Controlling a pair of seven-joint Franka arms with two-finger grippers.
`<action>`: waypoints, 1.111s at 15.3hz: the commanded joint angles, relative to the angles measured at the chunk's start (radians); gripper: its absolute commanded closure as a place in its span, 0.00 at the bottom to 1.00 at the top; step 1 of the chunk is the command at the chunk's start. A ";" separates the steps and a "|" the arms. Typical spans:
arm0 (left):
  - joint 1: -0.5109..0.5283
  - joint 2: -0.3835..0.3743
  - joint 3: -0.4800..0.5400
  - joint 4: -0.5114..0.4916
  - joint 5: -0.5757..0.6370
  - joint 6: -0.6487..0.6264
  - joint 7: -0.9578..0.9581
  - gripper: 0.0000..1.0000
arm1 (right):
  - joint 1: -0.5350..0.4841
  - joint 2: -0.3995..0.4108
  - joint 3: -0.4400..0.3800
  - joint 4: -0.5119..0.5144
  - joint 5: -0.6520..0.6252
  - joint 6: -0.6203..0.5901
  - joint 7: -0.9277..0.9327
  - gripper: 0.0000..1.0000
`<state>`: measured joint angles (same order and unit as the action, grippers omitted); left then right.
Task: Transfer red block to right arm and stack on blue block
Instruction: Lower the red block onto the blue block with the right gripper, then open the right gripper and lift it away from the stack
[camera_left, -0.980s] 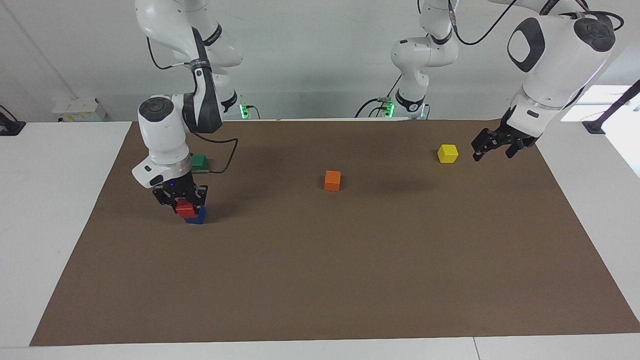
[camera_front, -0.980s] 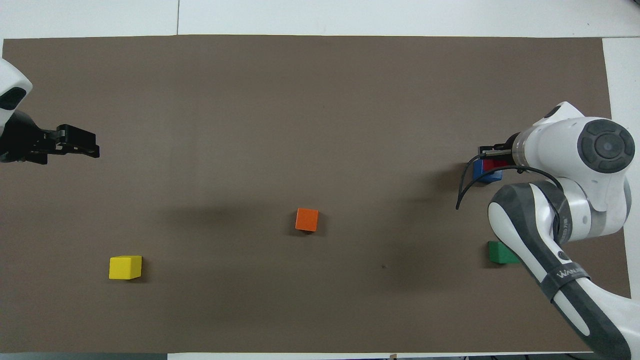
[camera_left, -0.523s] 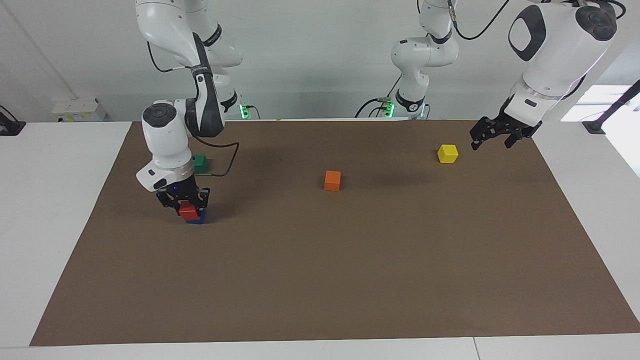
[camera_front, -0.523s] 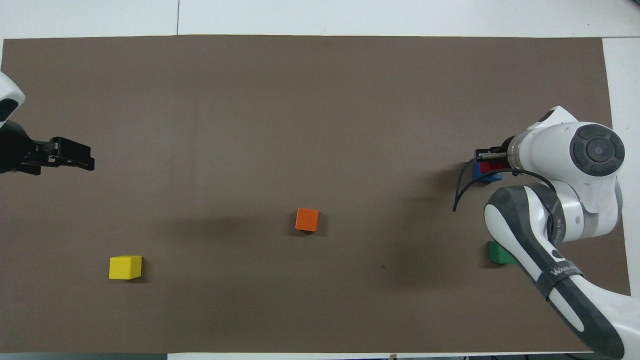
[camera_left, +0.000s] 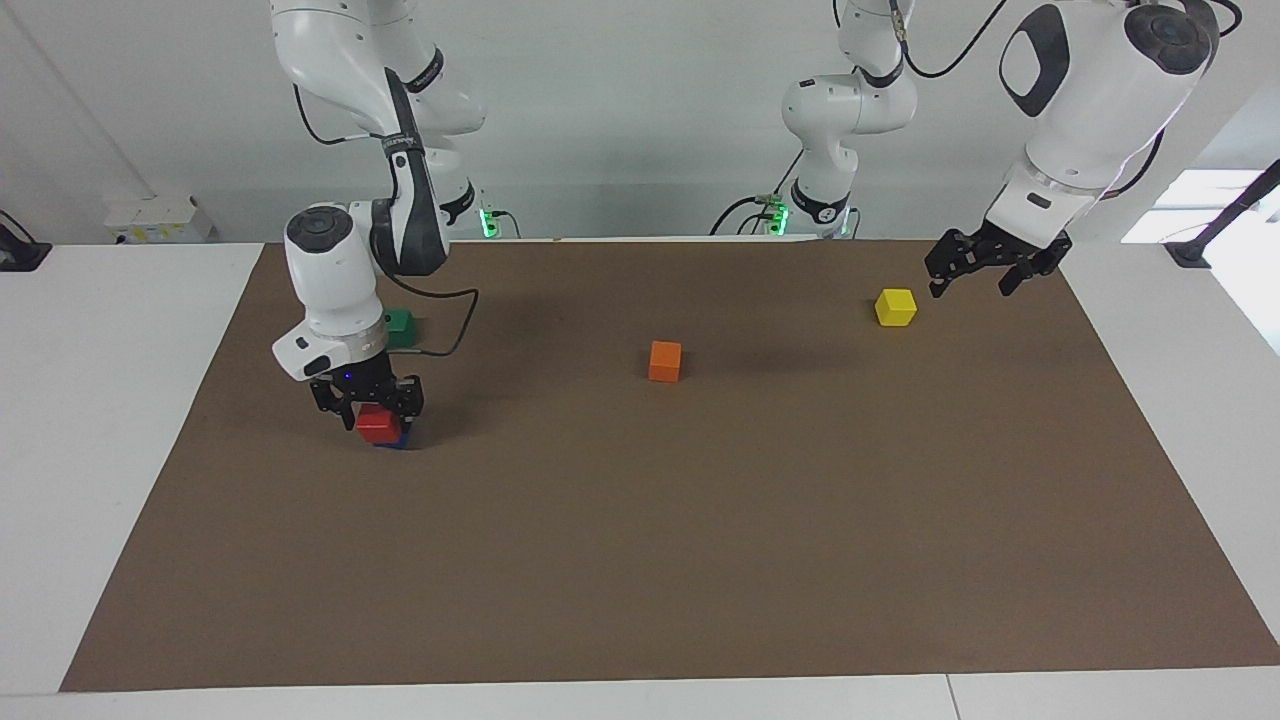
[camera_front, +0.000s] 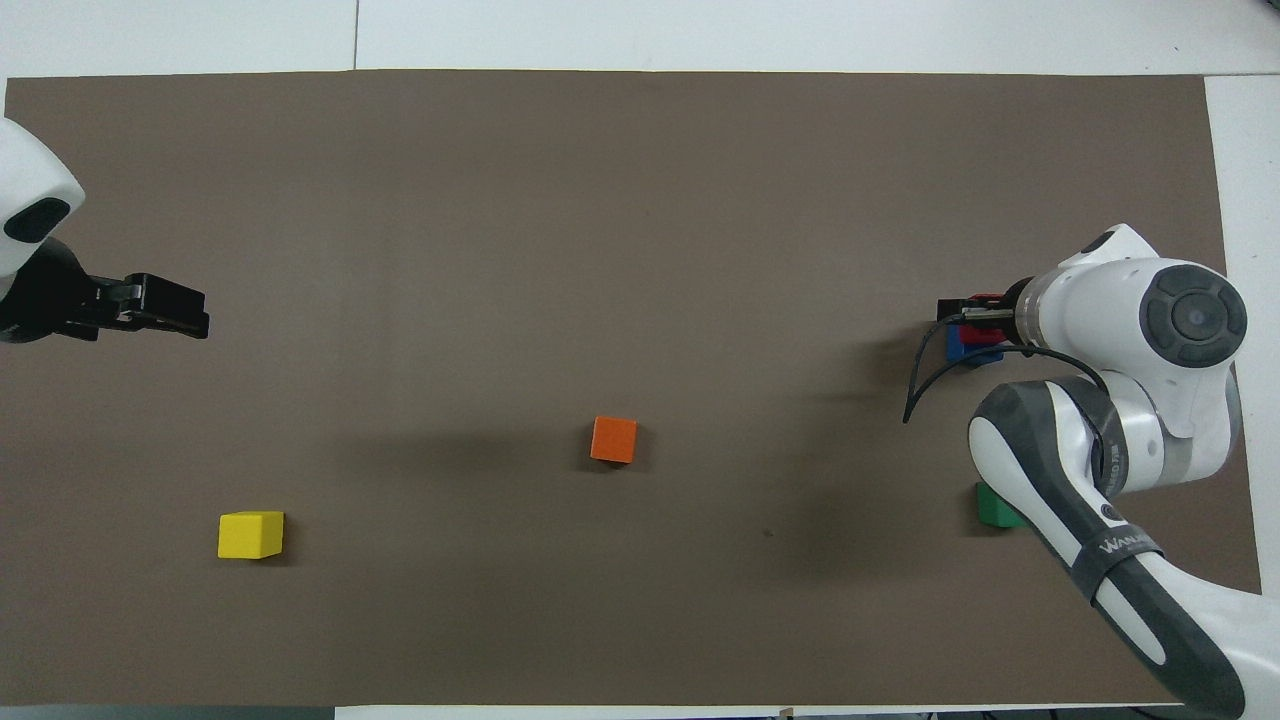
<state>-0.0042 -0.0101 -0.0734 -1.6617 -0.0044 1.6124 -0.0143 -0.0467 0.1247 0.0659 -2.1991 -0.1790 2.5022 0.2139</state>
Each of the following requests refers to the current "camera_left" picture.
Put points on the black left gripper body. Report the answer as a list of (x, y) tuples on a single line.
[(1010, 245)]

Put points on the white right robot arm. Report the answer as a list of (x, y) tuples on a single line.
[(330, 270)]

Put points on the blue wooden block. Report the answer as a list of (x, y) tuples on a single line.
[(405, 441)]

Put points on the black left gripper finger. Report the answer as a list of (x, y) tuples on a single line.
[(947, 260), (1018, 275)]

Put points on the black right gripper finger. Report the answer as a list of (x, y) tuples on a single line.
[(342, 402), (411, 398)]

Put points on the yellow wooden block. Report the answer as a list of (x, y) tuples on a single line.
[(895, 307)]

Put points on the green wooden block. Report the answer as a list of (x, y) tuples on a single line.
[(402, 328)]

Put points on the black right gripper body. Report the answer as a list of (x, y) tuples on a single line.
[(365, 380)]

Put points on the brown table mat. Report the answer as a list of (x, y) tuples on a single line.
[(700, 520)]

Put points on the white electrical box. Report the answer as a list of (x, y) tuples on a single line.
[(158, 220)]

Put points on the black clamp mount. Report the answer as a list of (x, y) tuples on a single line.
[(18, 252)]

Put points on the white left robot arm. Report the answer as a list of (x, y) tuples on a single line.
[(1090, 90)]

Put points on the red wooden block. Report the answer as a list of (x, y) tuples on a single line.
[(378, 425)]

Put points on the orange wooden block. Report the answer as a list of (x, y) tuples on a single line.
[(665, 362)]

